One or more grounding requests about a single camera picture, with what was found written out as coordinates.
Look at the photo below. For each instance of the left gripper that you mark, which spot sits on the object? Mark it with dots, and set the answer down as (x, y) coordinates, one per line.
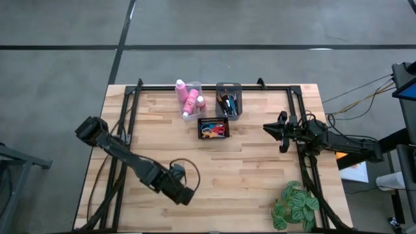
(177, 191)

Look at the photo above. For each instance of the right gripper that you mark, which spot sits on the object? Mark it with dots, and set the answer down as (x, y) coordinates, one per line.
(287, 133)

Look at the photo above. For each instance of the thin black paintbrush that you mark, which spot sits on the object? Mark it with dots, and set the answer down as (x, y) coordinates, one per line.
(237, 102)

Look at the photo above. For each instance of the red scissors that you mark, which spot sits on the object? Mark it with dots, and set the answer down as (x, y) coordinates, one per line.
(220, 130)

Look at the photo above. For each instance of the long black silver-ferrule paintbrush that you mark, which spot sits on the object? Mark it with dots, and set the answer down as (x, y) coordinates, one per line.
(221, 105)

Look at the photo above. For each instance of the orange scissors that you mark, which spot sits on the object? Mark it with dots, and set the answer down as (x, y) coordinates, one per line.
(208, 133)

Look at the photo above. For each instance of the blue scissors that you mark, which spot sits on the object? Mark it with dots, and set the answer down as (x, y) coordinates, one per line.
(208, 126)

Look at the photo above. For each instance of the hot pink paint bottle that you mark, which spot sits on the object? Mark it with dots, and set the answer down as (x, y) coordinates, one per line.
(191, 100)

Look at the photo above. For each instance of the light pink paint bottle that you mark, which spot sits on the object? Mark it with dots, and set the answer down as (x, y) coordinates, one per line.
(181, 92)

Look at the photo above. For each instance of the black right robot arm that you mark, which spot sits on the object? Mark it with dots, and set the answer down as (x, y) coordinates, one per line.
(344, 141)

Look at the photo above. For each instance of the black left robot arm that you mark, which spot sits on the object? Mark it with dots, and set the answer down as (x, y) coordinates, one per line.
(130, 159)

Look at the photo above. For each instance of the black mesh basket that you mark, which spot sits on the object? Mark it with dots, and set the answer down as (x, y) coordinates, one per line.
(213, 119)

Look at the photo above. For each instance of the grey plastic bin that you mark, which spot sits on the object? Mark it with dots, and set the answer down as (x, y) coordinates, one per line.
(229, 87)

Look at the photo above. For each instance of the orange cloth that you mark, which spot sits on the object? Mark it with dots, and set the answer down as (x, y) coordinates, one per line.
(341, 155)

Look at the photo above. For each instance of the green striped leaf plant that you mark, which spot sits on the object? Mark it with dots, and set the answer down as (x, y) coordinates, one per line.
(297, 200)

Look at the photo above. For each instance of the clear plastic bin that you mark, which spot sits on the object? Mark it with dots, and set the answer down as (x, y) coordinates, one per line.
(203, 91)

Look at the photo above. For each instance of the white floor sheet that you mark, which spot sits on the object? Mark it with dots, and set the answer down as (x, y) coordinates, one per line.
(357, 174)

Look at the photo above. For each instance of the black metal beam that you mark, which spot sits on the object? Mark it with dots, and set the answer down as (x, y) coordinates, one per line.
(393, 141)

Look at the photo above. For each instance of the white paper roll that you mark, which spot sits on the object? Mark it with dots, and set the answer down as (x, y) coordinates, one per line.
(390, 181)

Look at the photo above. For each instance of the grey equipment cart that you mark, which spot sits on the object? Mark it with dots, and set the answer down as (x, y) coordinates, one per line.
(406, 113)

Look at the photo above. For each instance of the blue screen tablet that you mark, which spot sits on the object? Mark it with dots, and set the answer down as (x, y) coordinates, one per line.
(404, 92)

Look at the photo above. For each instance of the grey metal stand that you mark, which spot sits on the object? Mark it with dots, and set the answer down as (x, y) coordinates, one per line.
(29, 160)

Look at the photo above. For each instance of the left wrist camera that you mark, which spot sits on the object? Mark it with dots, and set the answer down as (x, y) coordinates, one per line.
(177, 169)

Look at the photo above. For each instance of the black aluminium frame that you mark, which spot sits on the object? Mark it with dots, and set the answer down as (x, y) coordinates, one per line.
(211, 87)

